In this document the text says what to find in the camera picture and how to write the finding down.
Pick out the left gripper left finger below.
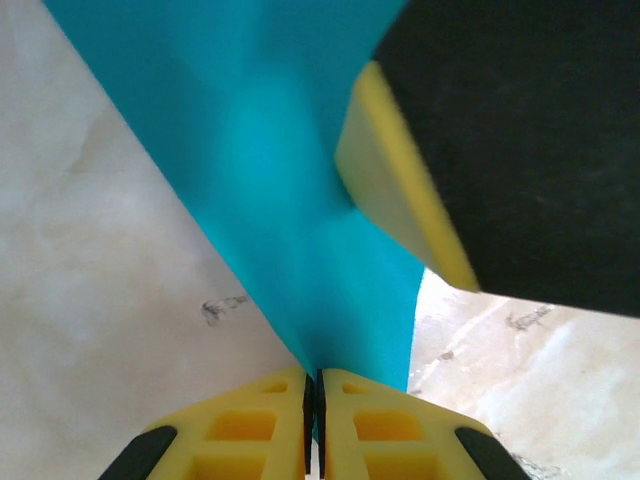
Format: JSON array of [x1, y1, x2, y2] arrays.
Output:
[[98, 366, 315, 480]]

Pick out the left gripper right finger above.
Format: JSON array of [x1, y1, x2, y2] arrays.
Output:
[[315, 367, 525, 480]]

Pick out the teal cloth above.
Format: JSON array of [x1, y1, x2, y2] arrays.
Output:
[[42, 0, 426, 396]]

